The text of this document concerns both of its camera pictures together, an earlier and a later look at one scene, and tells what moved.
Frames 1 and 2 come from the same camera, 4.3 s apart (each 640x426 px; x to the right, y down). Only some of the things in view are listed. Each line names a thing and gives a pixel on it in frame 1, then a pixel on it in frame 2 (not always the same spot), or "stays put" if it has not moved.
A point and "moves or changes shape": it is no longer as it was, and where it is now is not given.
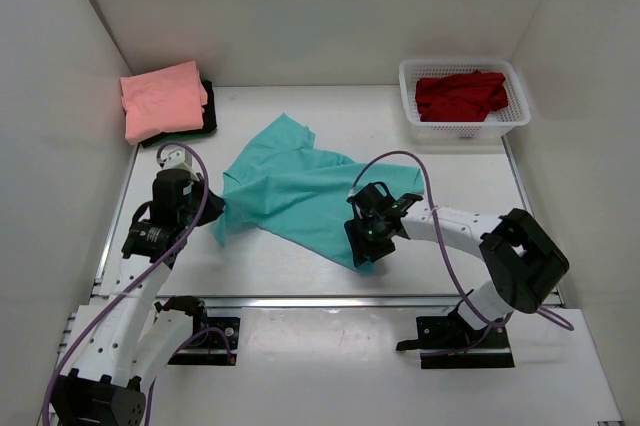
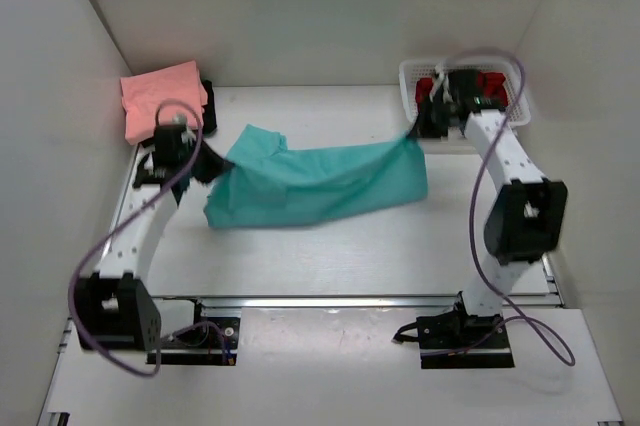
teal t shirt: [291, 185] moves or changes shape
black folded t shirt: [209, 120] stays put
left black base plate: [216, 344] stays put
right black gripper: [363, 251] -> [421, 129]
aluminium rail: [318, 302] stays put
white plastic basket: [498, 125] stays put
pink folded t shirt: [165, 99] stays put
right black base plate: [444, 341] stays put
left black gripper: [214, 208] -> [216, 166]
